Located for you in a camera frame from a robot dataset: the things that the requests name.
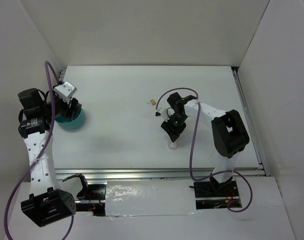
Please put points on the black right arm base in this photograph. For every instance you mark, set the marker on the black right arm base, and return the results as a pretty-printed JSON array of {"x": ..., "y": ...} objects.
[{"x": 207, "y": 189}]

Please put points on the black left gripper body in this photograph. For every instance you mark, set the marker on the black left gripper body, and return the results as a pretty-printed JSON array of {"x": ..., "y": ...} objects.
[{"x": 62, "y": 108}]

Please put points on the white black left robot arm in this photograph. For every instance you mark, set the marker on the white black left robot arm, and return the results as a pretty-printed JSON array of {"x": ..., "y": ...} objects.
[{"x": 47, "y": 202}]

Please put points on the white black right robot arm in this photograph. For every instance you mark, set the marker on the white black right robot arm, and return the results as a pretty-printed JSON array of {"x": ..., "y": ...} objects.
[{"x": 230, "y": 136}]

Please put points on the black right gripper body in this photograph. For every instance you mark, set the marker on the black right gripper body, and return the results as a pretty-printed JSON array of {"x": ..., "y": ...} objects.
[{"x": 175, "y": 122}]

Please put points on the clear tape roll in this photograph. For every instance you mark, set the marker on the clear tape roll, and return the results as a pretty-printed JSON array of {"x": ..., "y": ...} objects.
[{"x": 172, "y": 145}]

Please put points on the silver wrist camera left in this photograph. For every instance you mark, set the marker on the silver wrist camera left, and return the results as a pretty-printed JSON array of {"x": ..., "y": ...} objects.
[{"x": 65, "y": 91}]

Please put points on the teal round compartment organizer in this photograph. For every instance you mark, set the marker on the teal round compartment organizer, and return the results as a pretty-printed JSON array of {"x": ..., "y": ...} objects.
[{"x": 72, "y": 124}]

